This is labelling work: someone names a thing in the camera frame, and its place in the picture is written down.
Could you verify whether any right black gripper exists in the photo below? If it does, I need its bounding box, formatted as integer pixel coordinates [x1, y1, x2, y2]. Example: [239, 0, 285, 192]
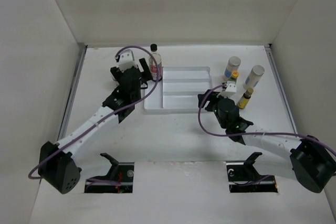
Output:
[198, 89, 230, 129]

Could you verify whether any dark sauce bottle black cap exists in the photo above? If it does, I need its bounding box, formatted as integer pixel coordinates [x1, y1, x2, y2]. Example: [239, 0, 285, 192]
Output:
[148, 43, 163, 82]

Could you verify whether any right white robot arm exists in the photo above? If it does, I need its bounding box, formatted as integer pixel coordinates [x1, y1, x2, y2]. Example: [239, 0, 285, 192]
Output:
[197, 89, 335, 193]

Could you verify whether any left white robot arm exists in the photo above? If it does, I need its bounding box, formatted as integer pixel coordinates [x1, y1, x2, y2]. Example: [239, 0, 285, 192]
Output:
[37, 58, 152, 194]

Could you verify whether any white divided organizer tray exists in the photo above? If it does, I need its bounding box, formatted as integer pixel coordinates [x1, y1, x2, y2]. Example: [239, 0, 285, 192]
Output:
[143, 67, 213, 114]

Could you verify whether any small yellow label bottle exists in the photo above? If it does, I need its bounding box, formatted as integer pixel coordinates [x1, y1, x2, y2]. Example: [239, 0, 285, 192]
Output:
[237, 88, 254, 109]

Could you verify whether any green bottle yellow cap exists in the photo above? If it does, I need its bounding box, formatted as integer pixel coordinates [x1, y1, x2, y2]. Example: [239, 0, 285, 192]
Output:
[228, 70, 239, 83]

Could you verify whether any white shaker blue label right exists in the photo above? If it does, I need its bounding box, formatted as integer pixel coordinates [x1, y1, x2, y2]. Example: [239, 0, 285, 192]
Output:
[243, 65, 265, 90]

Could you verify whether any white shaker blue label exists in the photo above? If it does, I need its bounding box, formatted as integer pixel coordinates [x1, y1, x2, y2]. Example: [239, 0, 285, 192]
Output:
[243, 65, 265, 90]
[223, 56, 241, 82]

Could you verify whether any white shaker blue label left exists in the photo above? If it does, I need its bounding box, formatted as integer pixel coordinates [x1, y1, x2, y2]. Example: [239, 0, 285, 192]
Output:
[223, 56, 241, 82]

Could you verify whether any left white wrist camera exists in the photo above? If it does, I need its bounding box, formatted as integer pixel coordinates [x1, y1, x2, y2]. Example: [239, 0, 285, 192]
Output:
[115, 49, 137, 72]

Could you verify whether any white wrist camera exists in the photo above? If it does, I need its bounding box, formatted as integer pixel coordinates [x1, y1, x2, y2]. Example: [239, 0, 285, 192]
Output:
[115, 49, 137, 72]
[220, 81, 237, 98]

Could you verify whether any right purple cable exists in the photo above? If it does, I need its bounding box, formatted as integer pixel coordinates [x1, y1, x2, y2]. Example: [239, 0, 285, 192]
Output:
[197, 83, 336, 156]

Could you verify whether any purple cable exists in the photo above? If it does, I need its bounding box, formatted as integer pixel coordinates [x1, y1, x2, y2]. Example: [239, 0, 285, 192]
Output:
[197, 83, 336, 156]
[28, 45, 162, 180]

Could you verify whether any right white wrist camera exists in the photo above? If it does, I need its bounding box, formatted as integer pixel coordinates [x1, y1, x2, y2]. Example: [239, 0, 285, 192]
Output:
[220, 81, 237, 98]

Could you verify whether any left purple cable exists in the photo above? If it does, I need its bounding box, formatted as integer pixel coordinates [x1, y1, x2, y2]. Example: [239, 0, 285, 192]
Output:
[28, 45, 162, 180]

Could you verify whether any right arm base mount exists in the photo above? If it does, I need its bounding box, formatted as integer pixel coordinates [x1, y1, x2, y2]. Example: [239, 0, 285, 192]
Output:
[226, 152, 278, 193]

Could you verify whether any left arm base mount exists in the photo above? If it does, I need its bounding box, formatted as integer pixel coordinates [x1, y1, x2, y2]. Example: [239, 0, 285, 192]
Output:
[84, 153, 135, 194]

